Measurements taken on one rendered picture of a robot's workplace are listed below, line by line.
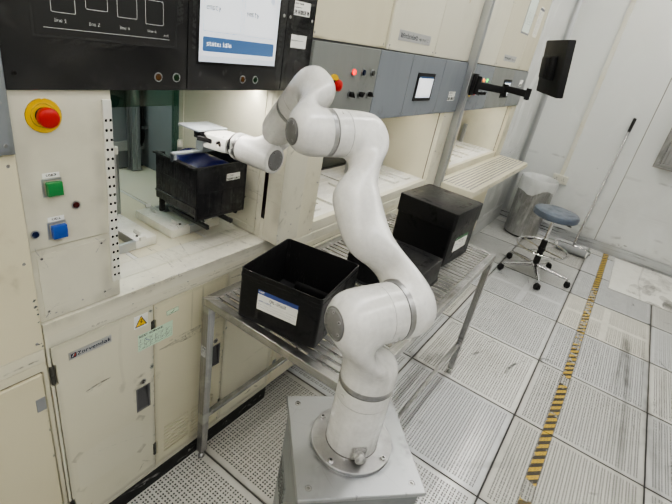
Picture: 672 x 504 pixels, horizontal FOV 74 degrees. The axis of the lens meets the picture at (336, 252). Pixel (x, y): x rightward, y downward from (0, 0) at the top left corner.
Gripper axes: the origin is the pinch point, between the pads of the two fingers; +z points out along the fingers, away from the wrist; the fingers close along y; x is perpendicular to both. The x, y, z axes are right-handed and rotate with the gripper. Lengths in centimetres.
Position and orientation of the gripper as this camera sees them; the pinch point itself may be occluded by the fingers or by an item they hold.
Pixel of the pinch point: (203, 132)
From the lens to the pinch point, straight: 155.0
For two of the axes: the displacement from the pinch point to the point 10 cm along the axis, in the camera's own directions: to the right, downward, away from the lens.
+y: 5.7, -2.7, 7.7
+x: 1.7, -8.8, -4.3
